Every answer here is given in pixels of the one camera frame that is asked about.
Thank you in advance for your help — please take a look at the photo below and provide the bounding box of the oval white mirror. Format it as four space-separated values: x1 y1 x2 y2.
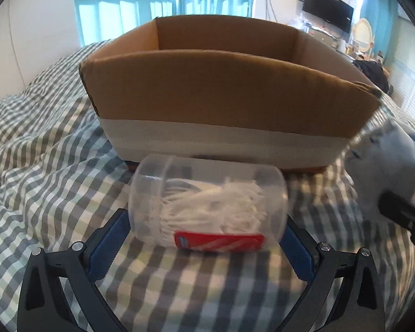
352 18 373 53

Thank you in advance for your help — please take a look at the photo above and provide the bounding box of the clear floss pick container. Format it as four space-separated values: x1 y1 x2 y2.
128 155 288 253

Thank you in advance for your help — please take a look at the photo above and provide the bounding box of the white wardrobe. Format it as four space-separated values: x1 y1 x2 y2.
390 17 415 118

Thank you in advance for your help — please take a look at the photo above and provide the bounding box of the teal side window curtain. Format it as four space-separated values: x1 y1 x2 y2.
360 0 398 66

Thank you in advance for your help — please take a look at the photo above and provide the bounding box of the black jacket on chair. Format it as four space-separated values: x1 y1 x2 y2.
352 59 394 96

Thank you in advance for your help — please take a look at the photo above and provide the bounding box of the brown cardboard box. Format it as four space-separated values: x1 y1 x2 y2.
79 15 382 173

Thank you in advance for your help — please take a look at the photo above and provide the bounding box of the black wall television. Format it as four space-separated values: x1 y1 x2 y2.
302 0 354 33

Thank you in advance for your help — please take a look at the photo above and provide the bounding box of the checkered bed cover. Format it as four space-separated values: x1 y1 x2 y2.
0 44 415 331

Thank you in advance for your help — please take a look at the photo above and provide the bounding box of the silver mini fridge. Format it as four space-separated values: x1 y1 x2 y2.
308 27 338 49

